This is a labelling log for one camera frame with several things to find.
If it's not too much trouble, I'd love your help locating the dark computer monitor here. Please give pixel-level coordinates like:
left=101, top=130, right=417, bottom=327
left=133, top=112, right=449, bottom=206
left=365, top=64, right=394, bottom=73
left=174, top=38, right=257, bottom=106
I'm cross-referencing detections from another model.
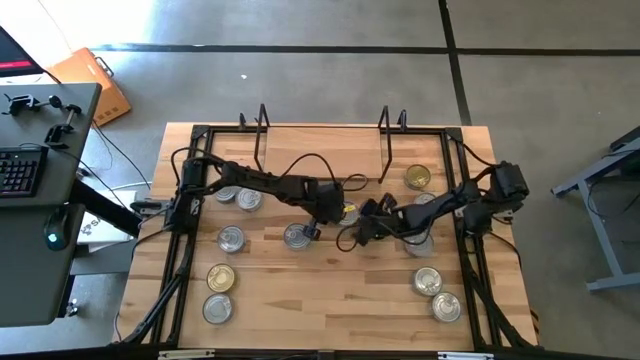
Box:
left=0, top=24, right=45, bottom=79

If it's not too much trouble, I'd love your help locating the dark grey desk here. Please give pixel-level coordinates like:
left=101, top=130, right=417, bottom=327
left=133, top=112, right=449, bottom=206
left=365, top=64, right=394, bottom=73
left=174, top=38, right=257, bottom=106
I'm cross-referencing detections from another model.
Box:
left=0, top=82, right=104, bottom=329

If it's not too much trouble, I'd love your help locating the black aluminium table frame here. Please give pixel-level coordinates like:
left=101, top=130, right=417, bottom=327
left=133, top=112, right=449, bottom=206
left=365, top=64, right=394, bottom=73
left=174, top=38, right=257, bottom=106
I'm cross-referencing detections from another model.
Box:
left=112, top=123, right=540, bottom=351

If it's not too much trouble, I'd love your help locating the black backlit keyboard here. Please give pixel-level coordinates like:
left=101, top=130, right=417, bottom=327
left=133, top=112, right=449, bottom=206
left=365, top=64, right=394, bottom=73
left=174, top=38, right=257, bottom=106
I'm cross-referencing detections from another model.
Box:
left=0, top=146, right=50, bottom=199

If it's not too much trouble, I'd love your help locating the grey metal side table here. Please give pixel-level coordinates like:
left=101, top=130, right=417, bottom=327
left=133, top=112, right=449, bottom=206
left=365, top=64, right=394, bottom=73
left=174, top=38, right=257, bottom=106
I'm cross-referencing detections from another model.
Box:
left=551, top=124, right=640, bottom=294

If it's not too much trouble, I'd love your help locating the white printed box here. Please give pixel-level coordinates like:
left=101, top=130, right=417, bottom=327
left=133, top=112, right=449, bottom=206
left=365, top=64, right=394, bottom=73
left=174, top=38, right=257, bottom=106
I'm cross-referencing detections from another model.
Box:
left=76, top=189, right=141, bottom=246

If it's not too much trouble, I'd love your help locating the black desk clamp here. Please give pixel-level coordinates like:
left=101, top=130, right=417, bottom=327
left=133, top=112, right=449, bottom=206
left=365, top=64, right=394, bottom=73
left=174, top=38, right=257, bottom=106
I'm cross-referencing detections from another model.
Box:
left=2, top=92, right=65, bottom=117
left=44, top=103, right=84, bottom=150

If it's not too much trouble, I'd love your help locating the silver edge bracket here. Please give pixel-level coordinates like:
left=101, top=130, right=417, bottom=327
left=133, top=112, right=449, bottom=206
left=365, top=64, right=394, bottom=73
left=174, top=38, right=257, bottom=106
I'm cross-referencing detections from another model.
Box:
left=437, top=351, right=496, bottom=360
left=157, top=349, right=217, bottom=360

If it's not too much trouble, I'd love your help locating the wooden shelf black metal frame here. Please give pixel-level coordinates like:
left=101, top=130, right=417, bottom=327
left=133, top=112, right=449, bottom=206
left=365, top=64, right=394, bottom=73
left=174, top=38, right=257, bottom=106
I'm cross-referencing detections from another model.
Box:
left=238, top=103, right=409, bottom=185

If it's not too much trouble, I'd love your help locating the black computer mouse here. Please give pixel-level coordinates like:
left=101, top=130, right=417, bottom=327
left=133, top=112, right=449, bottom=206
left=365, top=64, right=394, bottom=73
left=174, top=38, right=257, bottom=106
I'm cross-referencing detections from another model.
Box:
left=43, top=203, right=72, bottom=252

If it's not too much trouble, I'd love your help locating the orange cardboard box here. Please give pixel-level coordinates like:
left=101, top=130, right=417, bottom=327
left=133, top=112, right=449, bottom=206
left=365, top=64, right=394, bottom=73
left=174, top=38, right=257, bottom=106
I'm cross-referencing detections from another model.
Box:
left=48, top=47, right=132, bottom=128

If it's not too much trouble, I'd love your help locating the gold-lid seafood can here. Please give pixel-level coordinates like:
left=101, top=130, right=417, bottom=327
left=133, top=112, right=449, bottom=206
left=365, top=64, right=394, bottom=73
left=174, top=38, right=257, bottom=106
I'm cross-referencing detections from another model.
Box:
left=206, top=263, right=237, bottom=294
left=403, top=163, right=433, bottom=192

